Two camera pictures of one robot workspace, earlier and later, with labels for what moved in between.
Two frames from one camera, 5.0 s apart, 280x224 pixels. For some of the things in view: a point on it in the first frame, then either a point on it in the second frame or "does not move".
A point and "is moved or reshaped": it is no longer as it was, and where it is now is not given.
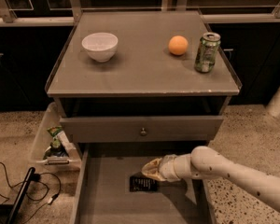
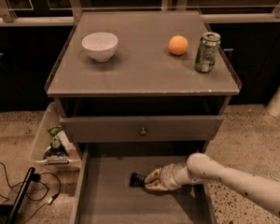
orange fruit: (177, 45) does not move
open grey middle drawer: (103, 193) does not move
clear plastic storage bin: (53, 150) does not move
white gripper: (167, 169) → (168, 175)
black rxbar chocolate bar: (141, 183) is moved or reshaped
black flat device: (21, 195) does not move
